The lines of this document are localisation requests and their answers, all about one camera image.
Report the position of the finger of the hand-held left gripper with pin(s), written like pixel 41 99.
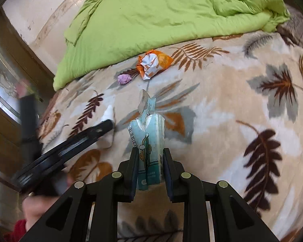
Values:
pixel 91 136

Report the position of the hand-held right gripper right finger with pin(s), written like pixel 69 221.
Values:
pixel 168 179

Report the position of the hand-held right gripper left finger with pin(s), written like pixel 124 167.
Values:
pixel 134 174

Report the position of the white tissue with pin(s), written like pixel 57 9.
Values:
pixel 108 113

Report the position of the teal tissue packet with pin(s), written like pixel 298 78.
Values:
pixel 150 141

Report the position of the person's left hand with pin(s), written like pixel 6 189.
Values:
pixel 37 211

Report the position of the wooden door with glass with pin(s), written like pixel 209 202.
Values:
pixel 5 100

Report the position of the crumpled pinkish paper ball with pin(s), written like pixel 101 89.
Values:
pixel 124 79

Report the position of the leaf printed blanket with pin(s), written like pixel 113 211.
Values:
pixel 229 121

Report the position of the orange snack wrapper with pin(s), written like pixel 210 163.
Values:
pixel 154 63

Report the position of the green quilt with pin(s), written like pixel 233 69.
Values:
pixel 154 22

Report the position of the brown patterned bed sheet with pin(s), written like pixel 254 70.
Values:
pixel 298 30

